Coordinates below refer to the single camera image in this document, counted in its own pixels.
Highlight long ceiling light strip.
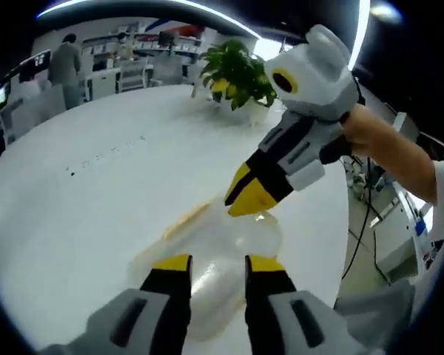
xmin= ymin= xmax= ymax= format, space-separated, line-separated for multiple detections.
xmin=36 ymin=0 xmax=264 ymax=40

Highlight green potted plant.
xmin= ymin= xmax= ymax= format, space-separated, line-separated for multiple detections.
xmin=198 ymin=39 xmax=279 ymax=114

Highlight white office chair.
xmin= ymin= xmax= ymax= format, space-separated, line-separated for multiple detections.
xmin=117 ymin=60 xmax=155 ymax=94

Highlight shelf with white boxes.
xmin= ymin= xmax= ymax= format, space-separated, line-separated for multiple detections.
xmin=81 ymin=24 xmax=204 ymax=58

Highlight clear plastic box yellow buckles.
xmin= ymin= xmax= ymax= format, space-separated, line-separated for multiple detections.
xmin=131 ymin=197 xmax=284 ymax=342

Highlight curved ceiling light strip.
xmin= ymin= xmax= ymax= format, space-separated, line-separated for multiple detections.
xmin=348 ymin=0 xmax=372 ymax=72

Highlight black hanging cable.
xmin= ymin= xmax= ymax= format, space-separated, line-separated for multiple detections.
xmin=339 ymin=155 xmax=375 ymax=283

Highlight black desk monitor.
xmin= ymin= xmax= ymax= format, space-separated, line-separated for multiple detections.
xmin=19 ymin=50 xmax=53 ymax=81

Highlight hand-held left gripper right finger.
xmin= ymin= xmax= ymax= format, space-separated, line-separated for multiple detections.
xmin=243 ymin=254 xmax=389 ymax=355

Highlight person's right hand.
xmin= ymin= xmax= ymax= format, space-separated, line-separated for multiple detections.
xmin=340 ymin=104 xmax=380 ymax=157

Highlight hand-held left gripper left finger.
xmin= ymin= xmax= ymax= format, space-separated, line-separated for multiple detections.
xmin=40 ymin=253 xmax=193 ymax=355

